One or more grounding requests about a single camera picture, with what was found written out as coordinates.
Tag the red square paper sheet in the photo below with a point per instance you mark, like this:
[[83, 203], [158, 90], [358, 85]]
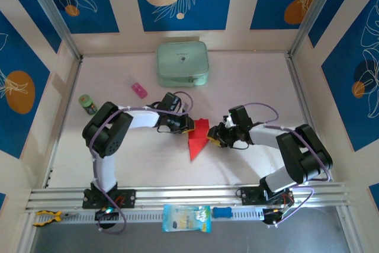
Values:
[[197, 146]]

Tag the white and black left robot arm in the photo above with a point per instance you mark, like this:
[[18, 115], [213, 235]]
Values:
[[143, 119]]

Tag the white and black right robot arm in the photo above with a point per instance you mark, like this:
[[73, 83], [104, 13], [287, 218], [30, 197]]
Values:
[[263, 136]]

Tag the mint green zip case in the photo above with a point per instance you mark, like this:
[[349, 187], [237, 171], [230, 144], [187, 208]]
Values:
[[180, 60]]

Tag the blue bone-shaped eraser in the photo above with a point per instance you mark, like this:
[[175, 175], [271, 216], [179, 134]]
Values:
[[222, 212]]

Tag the blue wet wipes pack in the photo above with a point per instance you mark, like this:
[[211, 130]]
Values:
[[186, 217]]

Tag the black right electronics board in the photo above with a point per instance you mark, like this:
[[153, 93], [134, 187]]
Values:
[[271, 216]]

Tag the black electronics board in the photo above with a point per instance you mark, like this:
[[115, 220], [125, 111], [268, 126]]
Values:
[[103, 214], [271, 216]]

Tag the small green bottle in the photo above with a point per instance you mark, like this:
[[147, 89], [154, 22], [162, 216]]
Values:
[[87, 103]]

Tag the black left electronics board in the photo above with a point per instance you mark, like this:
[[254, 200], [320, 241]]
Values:
[[103, 214]]

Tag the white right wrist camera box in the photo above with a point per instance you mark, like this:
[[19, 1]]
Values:
[[228, 122]]

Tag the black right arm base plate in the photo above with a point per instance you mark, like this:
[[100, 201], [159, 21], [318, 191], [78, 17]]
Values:
[[247, 195]]

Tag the aluminium front rail frame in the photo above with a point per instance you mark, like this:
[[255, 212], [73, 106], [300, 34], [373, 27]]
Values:
[[183, 195]]

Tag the aluminium side rail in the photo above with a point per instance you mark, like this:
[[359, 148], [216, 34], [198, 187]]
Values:
[[296, 81], [72, 90]]

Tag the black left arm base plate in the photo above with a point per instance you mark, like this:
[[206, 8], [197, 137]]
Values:
[[127, 198]]

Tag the aluminium corner post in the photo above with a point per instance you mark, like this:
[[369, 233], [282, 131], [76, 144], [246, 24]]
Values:
[[314, 13], [54, 13]]

